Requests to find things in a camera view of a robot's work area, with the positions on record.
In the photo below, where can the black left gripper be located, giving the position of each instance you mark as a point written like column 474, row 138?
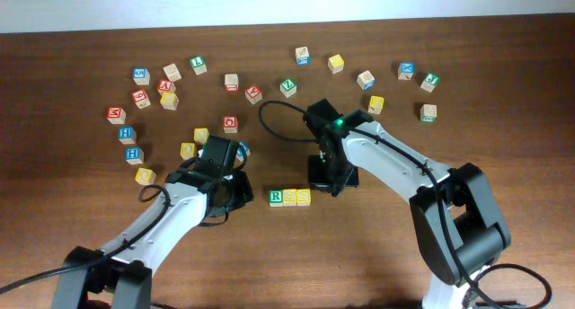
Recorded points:
column 243, row 193

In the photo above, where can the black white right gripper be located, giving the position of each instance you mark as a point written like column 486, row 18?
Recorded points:
column 317, row 179

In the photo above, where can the yellow letter S block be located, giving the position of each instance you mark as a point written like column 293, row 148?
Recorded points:
column 289, row 197
column 303, row 197

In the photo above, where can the green letter R block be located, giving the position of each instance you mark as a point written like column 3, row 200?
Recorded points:
column 276, row 198

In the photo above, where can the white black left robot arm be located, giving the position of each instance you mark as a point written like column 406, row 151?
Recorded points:
column 126, row 264

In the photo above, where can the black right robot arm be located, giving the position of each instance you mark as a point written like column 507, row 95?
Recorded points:
column 459, row 228

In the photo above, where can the yellow block beside V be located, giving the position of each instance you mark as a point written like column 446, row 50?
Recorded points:
column 188, row 150

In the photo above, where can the blue letter P block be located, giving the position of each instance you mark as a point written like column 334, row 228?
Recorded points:
column 243, row 150

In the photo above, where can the yellow block centre left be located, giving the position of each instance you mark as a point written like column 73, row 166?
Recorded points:
column 201, row 135

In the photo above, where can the red letter O block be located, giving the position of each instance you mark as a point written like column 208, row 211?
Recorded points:
column 230, row 124

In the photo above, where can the yellow letter O block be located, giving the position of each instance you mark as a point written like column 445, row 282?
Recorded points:
column 145, row 176

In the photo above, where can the blue letter H lower block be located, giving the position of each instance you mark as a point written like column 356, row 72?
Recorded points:
column 134, row 155

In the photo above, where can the blue letter h block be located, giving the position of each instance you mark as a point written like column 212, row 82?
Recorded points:
column 134, row 155
column 127, row 135

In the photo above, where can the yellow block right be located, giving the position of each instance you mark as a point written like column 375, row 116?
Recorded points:
column 376, row 104

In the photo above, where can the yellow block near 9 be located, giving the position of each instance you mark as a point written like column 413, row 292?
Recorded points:
column 169, row 101

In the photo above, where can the red letter A block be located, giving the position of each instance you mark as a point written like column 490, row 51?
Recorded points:
column 253, row 94

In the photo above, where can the green letter Z block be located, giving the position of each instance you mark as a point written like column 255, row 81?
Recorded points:
column 288, row 87

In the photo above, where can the blue letter H upper block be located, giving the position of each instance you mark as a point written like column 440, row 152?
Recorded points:
column 127, row 135

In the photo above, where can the wooden block red side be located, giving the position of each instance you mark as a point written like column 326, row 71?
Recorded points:
column 231, row 82

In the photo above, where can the wooden block blue D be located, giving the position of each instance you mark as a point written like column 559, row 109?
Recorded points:
column 365, row 80

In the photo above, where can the red letter V block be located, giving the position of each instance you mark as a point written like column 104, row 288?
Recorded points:
column 166, row 86

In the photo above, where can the red number 9 block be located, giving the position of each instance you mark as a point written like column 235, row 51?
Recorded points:
column 141, row 99

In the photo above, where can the yellow block top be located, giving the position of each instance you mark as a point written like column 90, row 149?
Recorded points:
column 335, row 63

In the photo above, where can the plain wooden block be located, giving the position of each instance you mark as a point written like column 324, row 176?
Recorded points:
column 172, row 72

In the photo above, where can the green letter T block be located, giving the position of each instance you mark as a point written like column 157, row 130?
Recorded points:
column 198, row 65

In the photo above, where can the wooden block green R side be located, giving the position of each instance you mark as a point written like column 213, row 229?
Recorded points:
column 428, row 113

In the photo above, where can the red letter M block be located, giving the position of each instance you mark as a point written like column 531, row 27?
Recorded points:
column 116, row 115

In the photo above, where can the wooden block blue side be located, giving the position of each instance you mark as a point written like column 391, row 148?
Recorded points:
column 302, row 56

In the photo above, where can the blue number 5 block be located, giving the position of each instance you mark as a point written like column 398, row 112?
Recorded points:
column 141, row 76

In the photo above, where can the blue letter K block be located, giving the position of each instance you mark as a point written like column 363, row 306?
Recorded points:
column 405, row 71

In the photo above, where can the green letter J block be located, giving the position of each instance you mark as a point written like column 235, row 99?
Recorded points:
column 430, row 82

